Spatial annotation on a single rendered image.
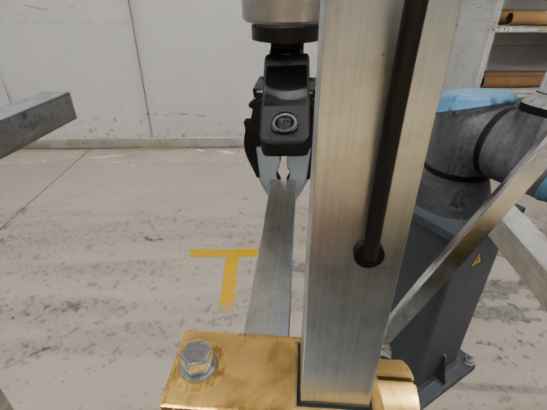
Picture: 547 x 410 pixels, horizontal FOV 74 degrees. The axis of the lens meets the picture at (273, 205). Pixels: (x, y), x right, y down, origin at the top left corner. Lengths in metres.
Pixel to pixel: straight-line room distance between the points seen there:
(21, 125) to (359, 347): 0.34
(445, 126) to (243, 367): 0.76
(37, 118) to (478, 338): 1.45
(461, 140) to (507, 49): 2.40
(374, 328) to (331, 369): 0.03
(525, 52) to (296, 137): 3.06
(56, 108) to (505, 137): 0.74
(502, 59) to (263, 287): 3.07
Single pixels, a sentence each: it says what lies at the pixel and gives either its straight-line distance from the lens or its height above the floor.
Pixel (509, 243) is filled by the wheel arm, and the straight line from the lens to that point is 0.44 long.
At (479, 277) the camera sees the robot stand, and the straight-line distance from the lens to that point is 1.12.
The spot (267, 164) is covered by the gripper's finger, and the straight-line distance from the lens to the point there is 0.43.
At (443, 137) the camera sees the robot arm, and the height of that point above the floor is 0.78.
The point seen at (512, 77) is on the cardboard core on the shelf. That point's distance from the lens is 2.98.
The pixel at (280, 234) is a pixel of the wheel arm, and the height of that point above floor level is 0.86.
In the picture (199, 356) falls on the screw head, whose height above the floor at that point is 0.88.
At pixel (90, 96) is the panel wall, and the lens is 3.10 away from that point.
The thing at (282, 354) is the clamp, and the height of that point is 0.87.
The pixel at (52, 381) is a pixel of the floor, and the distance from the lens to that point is 1.44.
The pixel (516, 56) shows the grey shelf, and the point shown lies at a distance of 3.30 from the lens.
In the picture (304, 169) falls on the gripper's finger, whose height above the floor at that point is 0.88.
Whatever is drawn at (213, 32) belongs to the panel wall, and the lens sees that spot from 2.77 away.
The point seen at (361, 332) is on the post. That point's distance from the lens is 0.17.
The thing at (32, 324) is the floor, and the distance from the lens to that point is 1.66.
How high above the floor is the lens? 1.05
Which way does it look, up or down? 30 degrees down
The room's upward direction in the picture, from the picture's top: straight up
